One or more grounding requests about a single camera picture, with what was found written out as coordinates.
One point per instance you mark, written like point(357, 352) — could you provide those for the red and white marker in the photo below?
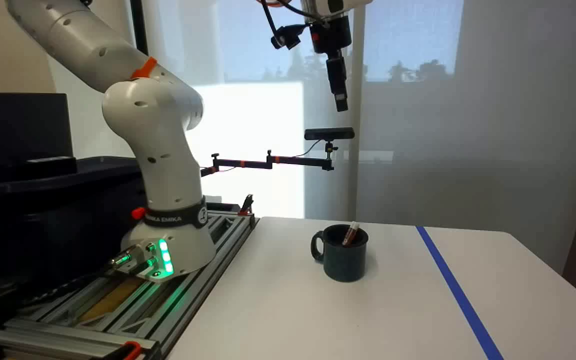
point(349, 237)

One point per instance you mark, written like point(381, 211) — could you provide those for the black cart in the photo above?
point(49, 220)

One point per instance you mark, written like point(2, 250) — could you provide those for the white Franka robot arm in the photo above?
point(154, 132)

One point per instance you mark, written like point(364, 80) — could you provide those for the white window post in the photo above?
point(355, 187)

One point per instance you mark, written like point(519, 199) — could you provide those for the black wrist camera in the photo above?
point(288, 37)

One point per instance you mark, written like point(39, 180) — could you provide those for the black box with blue light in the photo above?
point(20, 127)

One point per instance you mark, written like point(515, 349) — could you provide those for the aluminium rail base frame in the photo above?
point(169, 312)

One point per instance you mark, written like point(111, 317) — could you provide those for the black stereo camera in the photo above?
point(329, 132)

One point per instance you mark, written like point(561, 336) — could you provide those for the dark green enamel mug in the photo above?
point(345, 263)

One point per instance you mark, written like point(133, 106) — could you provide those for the blue tape line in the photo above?
point(459, 293)

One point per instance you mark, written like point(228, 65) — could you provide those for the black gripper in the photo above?
point(330, 34)

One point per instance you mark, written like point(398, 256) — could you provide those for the black window frame post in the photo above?
point(139, 26)

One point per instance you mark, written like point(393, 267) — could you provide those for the black articulated camera mount arm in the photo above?
point(288, 160)

